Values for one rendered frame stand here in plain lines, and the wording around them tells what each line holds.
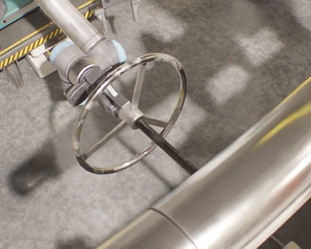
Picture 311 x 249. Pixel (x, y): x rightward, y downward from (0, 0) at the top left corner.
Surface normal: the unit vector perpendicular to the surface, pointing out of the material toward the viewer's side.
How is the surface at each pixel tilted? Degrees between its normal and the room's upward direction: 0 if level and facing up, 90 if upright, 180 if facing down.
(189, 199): 19
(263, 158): 4
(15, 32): 0
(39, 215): 0
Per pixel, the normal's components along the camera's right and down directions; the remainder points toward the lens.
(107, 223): -0.12, -0.61
